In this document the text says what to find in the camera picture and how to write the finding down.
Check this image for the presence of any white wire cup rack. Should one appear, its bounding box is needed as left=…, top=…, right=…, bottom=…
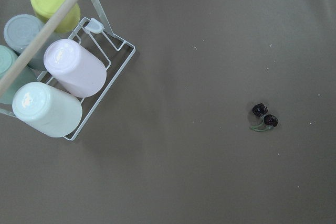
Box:
left=1, top=0, right=135, bottom=141

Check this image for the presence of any white plastic cup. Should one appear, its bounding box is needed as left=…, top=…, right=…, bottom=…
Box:
left=12, top=82, right=82, bottom=137

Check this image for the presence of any mint green plastic cup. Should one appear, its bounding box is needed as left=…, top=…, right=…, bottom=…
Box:
left=0, top=45, right=37, bottom=105

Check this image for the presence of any pink plastic cup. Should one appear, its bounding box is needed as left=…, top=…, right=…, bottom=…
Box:
left=44, top=39, right=107, bottom=98

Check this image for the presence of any yellow-green plastic cup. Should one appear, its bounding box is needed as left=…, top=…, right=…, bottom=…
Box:
left=30, top=0, right=81, bottom=33

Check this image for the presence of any grey-blue plastic cup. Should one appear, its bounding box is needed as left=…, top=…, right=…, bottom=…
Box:
left=3, top=14, right=61, bottom=71

